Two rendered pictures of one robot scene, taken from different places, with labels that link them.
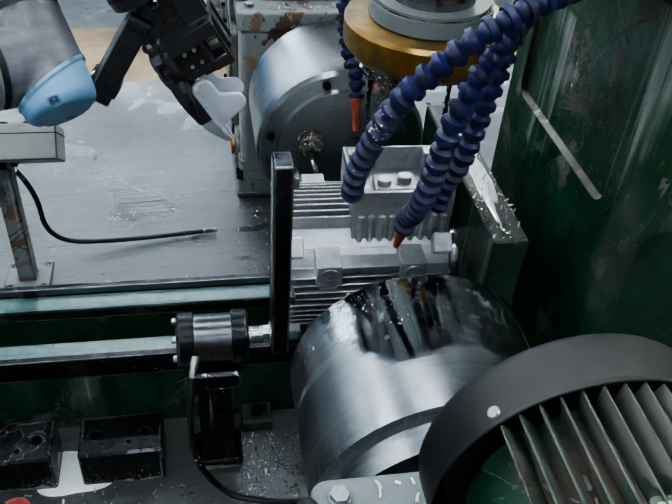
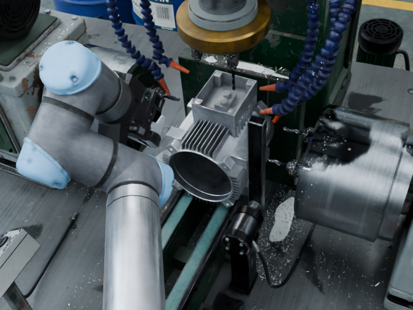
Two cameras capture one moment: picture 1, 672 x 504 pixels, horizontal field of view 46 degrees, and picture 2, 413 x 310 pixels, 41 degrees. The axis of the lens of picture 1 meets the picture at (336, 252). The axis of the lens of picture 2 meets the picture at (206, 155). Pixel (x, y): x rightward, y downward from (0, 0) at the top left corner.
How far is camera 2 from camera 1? 0.73 m
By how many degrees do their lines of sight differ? 36
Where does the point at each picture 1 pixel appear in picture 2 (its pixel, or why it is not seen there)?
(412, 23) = (243, 19)
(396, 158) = (208, 89)
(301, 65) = not seen: hidden behind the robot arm
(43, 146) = (29, 246)
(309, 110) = not seen: hidden behind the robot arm
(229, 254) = (102, 216)
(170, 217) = (43, 232)
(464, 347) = (372, 127)
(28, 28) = (134, 162)
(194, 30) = (150, 100)
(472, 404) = not seen: outside the picture
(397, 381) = (377, 157)
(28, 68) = (155, 179)
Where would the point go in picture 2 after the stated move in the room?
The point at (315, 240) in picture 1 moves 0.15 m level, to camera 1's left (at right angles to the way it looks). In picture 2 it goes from (226, 152) to (182, 200)
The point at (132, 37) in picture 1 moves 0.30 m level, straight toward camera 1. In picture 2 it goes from (125, 130) to (305, 171)
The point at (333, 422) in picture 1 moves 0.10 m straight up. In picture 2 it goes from (367, 194) to (377, 157)
